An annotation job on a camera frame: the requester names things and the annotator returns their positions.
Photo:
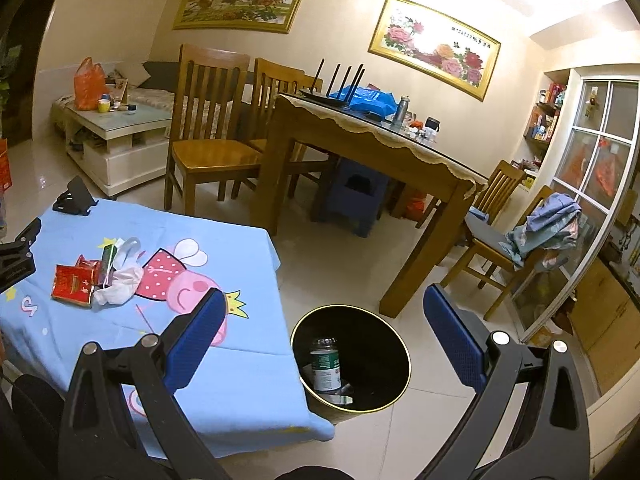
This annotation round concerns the orange plastic bag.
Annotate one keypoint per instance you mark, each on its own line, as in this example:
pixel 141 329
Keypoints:
pixel 90 87

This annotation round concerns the blue plastic bag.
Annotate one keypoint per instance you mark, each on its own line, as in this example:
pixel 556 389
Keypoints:
pixel 370 102

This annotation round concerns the dark sofa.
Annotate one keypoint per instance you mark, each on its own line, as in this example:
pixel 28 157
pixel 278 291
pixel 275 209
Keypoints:
pixel 160 75

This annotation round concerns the framed horse painting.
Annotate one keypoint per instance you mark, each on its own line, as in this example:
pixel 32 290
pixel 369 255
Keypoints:
pixel 240 5

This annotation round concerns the blue plastic stool stack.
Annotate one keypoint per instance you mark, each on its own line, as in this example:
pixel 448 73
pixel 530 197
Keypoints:
pixel 335 205

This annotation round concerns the white framed glass door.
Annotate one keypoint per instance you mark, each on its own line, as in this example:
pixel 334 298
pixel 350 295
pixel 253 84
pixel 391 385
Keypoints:
pixel 580 160

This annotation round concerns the black phone stand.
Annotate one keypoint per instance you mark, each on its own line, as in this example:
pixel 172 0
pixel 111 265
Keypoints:
pixel 75 197

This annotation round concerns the pile of clothes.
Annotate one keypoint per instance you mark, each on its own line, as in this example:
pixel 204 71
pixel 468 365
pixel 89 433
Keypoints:
pixel 545 230

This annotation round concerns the black mug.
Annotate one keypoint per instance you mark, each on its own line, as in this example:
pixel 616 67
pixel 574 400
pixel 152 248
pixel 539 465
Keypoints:
pixel 431 124

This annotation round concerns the person's dark trouser leg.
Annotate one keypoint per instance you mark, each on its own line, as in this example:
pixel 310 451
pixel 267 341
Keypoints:
pixel 307 475

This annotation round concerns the wooden dining table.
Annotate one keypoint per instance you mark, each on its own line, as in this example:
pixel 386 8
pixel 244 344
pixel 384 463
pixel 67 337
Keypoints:
pixel 350 145

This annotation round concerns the grey seat cushion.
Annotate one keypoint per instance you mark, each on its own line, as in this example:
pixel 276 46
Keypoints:
pixel 487 235

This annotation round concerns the blue cartoon pig tablecloth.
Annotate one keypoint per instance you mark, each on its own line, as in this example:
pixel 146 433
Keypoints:
pixel 240 385

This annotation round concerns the black router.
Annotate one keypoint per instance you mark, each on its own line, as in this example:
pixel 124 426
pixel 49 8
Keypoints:
pixel 320 95

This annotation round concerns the orange bag under table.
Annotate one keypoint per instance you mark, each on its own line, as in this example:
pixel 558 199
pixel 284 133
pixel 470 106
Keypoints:
pixel 415 207

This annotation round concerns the wooden chair with clothes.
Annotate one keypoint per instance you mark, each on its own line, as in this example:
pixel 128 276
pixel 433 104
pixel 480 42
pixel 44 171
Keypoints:
pixel 480 255

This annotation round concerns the framed flower painting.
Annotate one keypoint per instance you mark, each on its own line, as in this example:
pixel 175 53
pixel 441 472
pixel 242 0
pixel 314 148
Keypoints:
pixel 435 45

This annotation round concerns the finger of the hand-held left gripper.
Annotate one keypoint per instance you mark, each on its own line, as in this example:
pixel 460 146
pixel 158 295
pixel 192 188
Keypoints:
pixel 20 260

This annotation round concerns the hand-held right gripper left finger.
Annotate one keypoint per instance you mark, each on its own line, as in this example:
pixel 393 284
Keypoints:
pixel 200 340

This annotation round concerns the white coffee table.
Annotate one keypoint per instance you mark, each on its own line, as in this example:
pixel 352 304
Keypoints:
pixel 135 160

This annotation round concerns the red gift box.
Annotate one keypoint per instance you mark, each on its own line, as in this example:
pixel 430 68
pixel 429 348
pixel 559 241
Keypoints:
pixel 5 170

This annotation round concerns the beige sofa cushion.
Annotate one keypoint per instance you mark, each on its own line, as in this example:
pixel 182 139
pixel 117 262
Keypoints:
pixel 132 76

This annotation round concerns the beige lace table cover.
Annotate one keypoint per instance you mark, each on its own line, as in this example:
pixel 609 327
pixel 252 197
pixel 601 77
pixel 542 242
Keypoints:
pixel 345 116

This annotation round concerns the black trash bin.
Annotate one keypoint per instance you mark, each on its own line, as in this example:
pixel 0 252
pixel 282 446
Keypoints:
pixel 370 360

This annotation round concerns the red cigarette packet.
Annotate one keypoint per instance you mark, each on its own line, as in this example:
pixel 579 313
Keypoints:
pixel 72 285

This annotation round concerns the wooden dining chair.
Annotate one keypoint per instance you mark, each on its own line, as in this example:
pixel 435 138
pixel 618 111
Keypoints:
pixel 272 85
pixel 215 157
pixel 502 182

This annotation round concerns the small red packet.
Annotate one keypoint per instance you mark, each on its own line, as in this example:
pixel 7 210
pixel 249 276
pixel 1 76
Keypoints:
pixel 89 263

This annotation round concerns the small desk calendar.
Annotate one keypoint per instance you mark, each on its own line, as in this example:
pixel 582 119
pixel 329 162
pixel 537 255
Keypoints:
pixel 121 91

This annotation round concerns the yellow cup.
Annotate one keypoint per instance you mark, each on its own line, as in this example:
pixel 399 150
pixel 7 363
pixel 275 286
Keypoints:
pixel 103 106

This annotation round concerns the white tissue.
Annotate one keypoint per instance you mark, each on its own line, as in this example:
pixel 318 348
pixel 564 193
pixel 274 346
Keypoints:
pixel 122 285

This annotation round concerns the clear plastic bottle green label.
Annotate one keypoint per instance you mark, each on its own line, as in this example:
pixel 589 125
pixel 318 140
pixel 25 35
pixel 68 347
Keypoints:
pixel 325 367

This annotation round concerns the wall shelf with items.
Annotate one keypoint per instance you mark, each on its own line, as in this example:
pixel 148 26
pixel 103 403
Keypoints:
pixel 542 120

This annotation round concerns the green small packet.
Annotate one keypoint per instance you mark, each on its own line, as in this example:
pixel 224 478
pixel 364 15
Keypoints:
pixel 106 262

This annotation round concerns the metal water bottle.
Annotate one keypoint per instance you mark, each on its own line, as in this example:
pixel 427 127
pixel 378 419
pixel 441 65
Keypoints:
pixel 400 112

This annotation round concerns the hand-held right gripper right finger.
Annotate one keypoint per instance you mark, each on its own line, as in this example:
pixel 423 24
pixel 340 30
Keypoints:
pixel 452 330

